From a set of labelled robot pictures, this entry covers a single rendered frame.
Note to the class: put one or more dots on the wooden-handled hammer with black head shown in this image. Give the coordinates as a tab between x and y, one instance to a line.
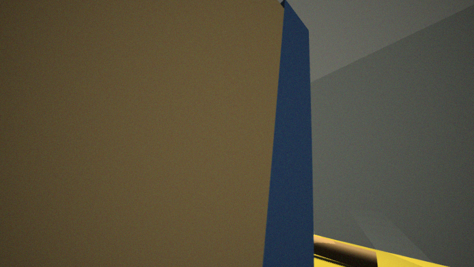
343	253

